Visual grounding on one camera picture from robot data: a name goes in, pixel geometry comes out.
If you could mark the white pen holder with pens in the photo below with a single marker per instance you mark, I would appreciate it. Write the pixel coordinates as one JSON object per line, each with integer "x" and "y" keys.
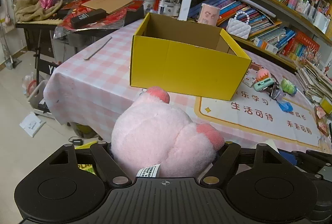
{"x": 163, "y": 7}

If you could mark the stack of papers and magazines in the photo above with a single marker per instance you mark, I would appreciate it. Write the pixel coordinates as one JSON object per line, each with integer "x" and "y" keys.
{"x": 316, "y": 86}

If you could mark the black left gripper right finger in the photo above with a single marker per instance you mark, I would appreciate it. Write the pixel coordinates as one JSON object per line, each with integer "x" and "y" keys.
{"x": 225, "y": 167}

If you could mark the pink plush pig toy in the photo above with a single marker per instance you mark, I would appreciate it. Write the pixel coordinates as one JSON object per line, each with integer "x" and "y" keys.
{"x": 154, "y": 132}

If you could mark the brown cardboard sheet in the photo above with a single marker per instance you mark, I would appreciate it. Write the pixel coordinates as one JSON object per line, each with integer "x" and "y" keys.
{"x": 109, "y": 6}

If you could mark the black rectangular box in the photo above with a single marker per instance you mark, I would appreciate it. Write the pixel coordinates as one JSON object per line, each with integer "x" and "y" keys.
{"x": 88, "y": 18}

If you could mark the grey purple toy figure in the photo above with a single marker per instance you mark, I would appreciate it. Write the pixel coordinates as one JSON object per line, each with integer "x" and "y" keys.
{"x": 275, "y": 92}

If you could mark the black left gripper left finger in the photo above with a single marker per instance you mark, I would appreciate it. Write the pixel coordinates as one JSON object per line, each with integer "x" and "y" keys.
{"x": 107, "y": 168}

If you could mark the mint green toy camera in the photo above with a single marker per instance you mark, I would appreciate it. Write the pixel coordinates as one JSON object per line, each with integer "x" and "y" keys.
{"x": 263, "y": 84}

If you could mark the blue paper scrap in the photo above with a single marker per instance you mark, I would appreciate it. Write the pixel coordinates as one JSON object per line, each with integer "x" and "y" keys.
{"x": 285, "y": 106}

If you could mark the small white printed box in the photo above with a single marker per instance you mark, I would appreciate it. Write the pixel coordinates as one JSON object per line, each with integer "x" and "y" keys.
{"x": 250, "y": 78}

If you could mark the cartoon printed desk mat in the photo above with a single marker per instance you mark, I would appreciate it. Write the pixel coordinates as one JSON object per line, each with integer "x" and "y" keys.
{"x": 258, "y": 113}

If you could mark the yellow cardboard box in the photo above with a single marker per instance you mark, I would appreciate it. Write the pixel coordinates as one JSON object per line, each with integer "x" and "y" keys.
{"x": 187, "y": 58}

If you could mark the white quilted pearl handbag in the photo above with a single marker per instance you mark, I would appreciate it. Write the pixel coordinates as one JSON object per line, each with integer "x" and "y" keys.
{"x": 238, "y": 28}

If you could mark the pink plush chick toy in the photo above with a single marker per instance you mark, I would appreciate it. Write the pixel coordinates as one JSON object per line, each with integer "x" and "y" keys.
{"x": 262, "y": 74}

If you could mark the beige fuzzy blanket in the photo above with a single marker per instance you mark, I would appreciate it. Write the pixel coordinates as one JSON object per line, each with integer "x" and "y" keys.
{"x": 35, "y": 10}

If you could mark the white envelope on floor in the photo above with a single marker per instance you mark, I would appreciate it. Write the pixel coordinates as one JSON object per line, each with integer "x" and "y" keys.
{"x": 31, "y": 124}

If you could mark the green blue toy car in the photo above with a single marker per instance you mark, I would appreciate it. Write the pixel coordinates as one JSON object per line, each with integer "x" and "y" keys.
{"x": 288, "y": 87}

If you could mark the pink cartoon cup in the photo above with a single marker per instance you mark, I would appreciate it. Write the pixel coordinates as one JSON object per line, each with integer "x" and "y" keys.
{"x": 209, "y": 15}

